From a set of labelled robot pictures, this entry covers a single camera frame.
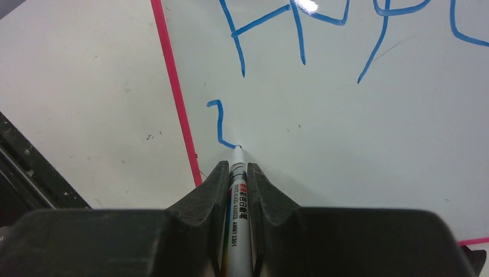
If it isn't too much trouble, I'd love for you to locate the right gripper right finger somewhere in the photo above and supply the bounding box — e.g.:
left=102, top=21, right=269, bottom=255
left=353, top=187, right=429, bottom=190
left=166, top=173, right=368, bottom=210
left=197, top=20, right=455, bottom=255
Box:
left=247, top=163, right=474, bottom=276

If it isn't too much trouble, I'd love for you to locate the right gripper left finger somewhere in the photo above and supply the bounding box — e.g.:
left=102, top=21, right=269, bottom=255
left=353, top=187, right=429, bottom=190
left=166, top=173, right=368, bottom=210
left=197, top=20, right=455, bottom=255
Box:
left=1, top=161, right=230, bottom=276

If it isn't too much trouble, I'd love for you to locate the white marker pen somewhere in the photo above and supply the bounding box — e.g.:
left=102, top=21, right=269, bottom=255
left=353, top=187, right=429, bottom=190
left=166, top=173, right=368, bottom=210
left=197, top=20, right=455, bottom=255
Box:
left=221, top=146, right=253, bottom=276

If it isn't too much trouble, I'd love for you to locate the pink-framed whiteboard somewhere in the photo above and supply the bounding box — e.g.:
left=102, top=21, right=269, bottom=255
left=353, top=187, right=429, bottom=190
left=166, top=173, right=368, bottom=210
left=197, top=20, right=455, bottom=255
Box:
left=152, top=1, right=488, bottom=245

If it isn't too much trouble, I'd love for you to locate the aluminium frame rail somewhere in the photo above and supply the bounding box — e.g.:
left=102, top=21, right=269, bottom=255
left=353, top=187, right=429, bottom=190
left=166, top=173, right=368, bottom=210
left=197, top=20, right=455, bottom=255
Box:
left=1, top=114, right=91, bottom=227

